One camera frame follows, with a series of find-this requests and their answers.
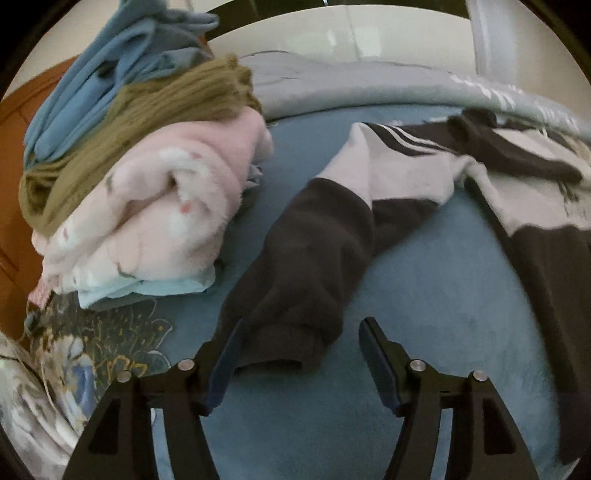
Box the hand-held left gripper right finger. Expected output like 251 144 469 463
359 316 539 480

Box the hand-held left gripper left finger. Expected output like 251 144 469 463
62 318 246 480

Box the black and white sweatshirt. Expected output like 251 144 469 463
217 108 591 467

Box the teal floral blanket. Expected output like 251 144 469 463
28 106 578 480

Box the folded light blue cloth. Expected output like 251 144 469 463
78 265 217 309

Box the folded pink fleece garment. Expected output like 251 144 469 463
31 111 274 294

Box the plush blanket with white flowers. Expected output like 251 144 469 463
0 332 100 467

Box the folded olive knit sweater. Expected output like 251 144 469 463
18 54 263 236

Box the grey floral quilt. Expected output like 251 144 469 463
238 50 591 139

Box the folded blue garment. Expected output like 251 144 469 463
23 0 220 162

